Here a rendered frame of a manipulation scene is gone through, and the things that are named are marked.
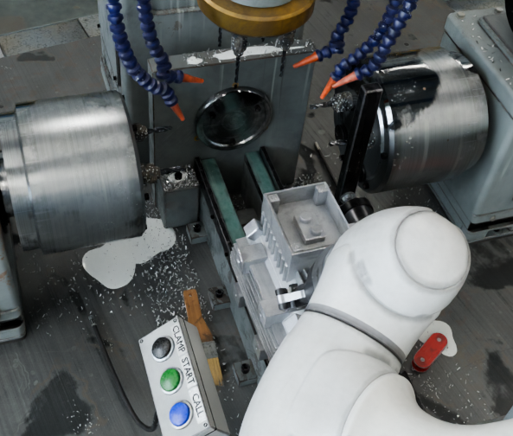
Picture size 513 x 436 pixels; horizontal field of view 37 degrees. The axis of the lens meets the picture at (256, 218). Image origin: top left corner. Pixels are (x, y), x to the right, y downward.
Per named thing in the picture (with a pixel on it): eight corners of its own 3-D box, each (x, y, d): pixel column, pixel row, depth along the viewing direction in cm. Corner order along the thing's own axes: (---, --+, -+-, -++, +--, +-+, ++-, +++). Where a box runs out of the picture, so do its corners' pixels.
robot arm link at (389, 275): (347, 204, 79) (285, 312, 75) (409, 165, 64) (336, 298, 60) (432, 260, 80) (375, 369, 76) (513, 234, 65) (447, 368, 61)
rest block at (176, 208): (157, 208, 154) (157, 166, 145) (190, 201, 156) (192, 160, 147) (163, 229, 151) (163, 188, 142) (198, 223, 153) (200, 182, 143)
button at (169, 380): (164, 378, 102) (157, 375, 100) (182, 368, 101) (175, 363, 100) (169, 398, 100) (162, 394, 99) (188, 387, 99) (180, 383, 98)
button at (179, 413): (173, 411, 99) (165, 408, 97) (191, 400, 98) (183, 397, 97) (179, 432, 97) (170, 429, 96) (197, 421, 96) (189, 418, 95)
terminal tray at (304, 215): (257, 225, 118) (261, 193, 112) (320, 212, 120) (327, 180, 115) (284, 285, 110) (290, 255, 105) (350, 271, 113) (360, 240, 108)
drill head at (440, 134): (285, 137, 154) (302, 35, 135) (464, 109, 165) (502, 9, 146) (330, 229, 139) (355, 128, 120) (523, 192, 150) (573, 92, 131)
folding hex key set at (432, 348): (432, 334, 140) (436, 329, 138) (448, 344, 139) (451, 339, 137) (407, 365, 135) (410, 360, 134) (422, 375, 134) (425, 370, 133)
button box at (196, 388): (157, 349, 110) (135, 338, 106) (197, 325, 108) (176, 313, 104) (187, 460, 99) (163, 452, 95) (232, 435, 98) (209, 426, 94)
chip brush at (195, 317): (176, 293, 141) (176, 291, 140) (202, 290, 142) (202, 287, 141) (195, 392, 128) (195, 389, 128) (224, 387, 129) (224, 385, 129)
